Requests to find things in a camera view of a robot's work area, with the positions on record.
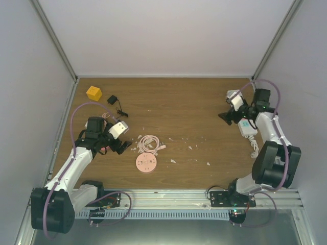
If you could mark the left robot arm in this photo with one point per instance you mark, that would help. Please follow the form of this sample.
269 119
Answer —
54 206

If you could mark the pink round power socket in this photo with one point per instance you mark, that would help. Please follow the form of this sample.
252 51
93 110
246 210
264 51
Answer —
146 163

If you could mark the slotted cable duct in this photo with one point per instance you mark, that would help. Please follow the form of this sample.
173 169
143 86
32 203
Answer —
164 214

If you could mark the black power adapter plug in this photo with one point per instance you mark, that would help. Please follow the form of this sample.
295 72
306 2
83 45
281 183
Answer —
112 100

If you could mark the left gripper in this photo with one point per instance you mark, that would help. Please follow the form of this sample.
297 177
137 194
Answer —
115 147

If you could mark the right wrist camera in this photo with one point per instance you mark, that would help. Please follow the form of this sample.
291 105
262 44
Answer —
235 99

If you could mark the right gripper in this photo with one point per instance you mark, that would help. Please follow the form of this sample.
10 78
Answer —
228 119

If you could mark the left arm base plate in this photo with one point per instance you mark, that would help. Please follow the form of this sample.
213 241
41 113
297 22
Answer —
111 201

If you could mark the pink square plug adapter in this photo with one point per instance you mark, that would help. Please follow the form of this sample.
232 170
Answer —
106 148

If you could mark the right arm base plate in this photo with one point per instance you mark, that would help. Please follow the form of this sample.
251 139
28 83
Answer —
222 198

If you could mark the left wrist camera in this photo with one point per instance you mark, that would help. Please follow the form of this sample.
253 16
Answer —
118 129

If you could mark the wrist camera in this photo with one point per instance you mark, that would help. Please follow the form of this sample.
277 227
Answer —
118 129
235 99

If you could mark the white power strip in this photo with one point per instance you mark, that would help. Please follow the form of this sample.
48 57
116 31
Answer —
246 129

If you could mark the aluminium mounting rail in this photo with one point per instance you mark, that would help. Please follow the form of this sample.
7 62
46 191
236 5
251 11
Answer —
163 199

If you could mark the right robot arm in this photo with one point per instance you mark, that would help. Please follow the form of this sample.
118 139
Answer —
277 161

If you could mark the yellow cube socket adapter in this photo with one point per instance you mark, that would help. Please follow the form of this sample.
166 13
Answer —
94 93

